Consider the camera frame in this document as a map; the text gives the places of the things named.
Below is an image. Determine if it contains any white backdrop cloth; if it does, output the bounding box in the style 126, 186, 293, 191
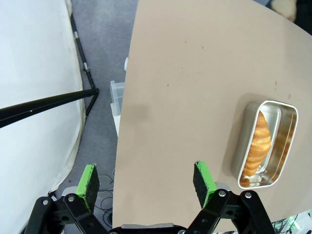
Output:
0, 0, 86, 234

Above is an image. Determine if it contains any clear plastic storage box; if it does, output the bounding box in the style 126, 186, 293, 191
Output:
109, 80, 126, 117

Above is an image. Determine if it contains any steel rectangular container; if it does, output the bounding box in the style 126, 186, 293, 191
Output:
231, 99, 299, 190

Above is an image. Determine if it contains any black floor cable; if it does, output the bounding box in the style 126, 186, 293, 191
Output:
94, 173, 115, 226

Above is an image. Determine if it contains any white device with green light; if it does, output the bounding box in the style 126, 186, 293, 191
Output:
272, 211, 312, 234

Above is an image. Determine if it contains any black tripod stand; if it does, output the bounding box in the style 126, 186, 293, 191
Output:
0, 13, 100, 129

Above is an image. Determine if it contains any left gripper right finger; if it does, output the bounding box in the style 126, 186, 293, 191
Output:
186, 160, 277, 234

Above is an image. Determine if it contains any person in black shirt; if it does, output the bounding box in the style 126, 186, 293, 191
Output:
264, 0, 312, 36

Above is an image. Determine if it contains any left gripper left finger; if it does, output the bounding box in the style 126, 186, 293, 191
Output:
25, 164, 109, 234

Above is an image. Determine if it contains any golden croissant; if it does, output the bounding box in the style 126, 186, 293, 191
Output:
242, 111, 272, 176

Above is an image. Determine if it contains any white table leg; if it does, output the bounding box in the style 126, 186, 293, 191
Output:
111, 103, 122, 138

